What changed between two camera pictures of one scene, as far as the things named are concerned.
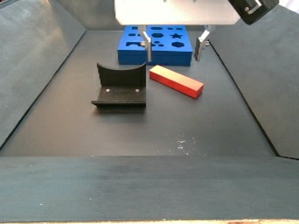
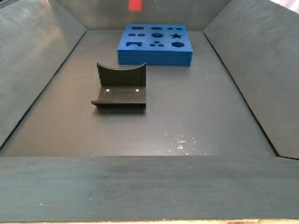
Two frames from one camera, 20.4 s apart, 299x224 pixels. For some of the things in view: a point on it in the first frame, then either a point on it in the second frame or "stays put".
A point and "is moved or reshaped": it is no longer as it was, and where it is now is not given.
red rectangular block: x=176 y=81 is moved or reshaped
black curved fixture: x=123 y=87 stays put
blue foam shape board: x=171 y=46 stays put
